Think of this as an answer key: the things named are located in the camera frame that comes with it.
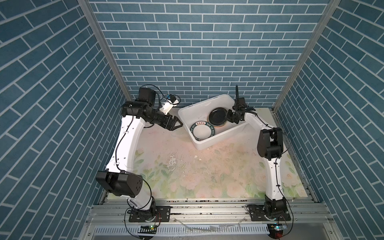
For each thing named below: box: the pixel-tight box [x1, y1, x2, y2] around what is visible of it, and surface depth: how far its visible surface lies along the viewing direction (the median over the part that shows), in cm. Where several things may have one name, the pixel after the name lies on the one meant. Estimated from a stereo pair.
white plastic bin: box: [178, 94, 248, 150], surface depth 108 cm
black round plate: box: [207, 107, 228, 127], surface depth 113 cm
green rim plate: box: [190, 121, 216, 142], surface depth 108 cm
